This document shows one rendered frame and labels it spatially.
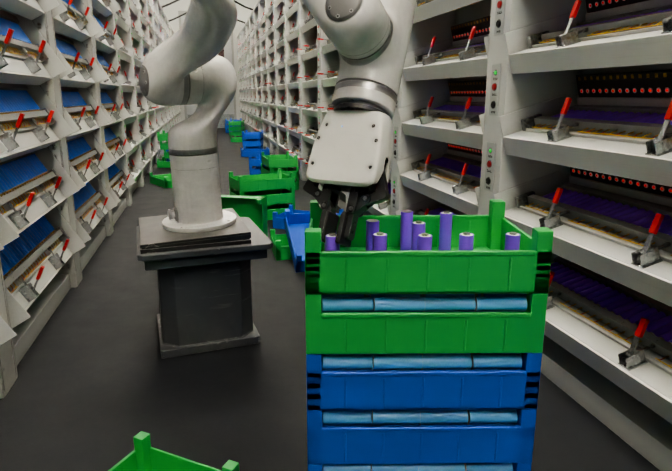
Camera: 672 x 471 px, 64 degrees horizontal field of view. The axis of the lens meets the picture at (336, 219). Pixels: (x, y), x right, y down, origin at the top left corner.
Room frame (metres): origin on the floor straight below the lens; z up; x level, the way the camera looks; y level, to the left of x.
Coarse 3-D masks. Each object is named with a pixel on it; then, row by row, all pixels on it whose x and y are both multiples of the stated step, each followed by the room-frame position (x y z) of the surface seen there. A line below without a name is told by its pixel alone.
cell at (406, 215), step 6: (408, 210) 0.79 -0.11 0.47; (402, 216) 0.77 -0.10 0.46; (408, 216) 0.77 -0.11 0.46; (402, 222) 0.77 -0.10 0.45; (408, 222) 0.77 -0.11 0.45; (402, 228) 0.77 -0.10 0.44; (408, 228) 0.77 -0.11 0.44; (402, 234) 0.77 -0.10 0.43; (408, 234) 0.77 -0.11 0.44; (402, 240) 0.77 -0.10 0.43; (408, 240) 0.77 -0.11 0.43; (402, 246) 0.77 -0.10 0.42; (408, 246) 0.77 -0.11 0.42
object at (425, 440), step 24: (312, 432) 0.62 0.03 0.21; (336, 432) 0.62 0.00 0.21; (360, 432) 0.62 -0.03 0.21; (384, 432) 0.62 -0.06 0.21; (408, 432) 0.62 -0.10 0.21; (432, 432) 0.62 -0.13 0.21; (456, 432) 0.62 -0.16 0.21; (480, 432) 0.62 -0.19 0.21; (504, 432) 0.62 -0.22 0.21; (528, 432) 0.62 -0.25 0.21; (312, 456) 0.62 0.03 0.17; (336, 456) 0.62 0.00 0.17; (360, 456) 0.62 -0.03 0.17; (384, 456) 0.62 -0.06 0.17; (408, 456) 0.62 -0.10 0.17; (432, 456) 0.62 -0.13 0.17; (456, 456) 0.62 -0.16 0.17; (480, 456) 0.62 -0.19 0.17; (504, 456) 0.62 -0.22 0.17; (528, 456) 0.62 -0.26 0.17
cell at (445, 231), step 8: (440, 216) 0.78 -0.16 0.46; (448, 216) 0.77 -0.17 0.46; (440, 224) 0.78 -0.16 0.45; (448, 224) 0.77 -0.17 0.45; (440, 232) 0.78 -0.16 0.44; (448, 232) 0.77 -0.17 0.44; (440, 240) 0.78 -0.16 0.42; (448, 240) 0.77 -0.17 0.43; (440, 248) 0.78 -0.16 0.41; (448, 248) 0.77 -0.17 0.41
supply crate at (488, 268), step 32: (384, 224) 0.81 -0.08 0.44; (480, 224) 0.81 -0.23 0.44; (512, 224) 0.76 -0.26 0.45; (320, 256) 0.62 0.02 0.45; (352, 256) 0.62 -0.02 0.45; (384, 256) 0.62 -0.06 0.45; (416, 256) 0.62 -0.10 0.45; (448, 256) 0.62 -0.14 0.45; (480, 256) 0.62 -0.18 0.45; (512, 256) 0.62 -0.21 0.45; (544, 256) 0.62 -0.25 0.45; (320, 288) 0.62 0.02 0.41; (352, 288) 0.62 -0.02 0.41; (384, 288) 0.62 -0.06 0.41; (416, 288) 0.62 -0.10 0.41; (448, 288) 0.62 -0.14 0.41; (480, 288) 0.62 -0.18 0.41; (512, 288) 0.62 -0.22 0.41; (544, 288) 0.62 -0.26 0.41
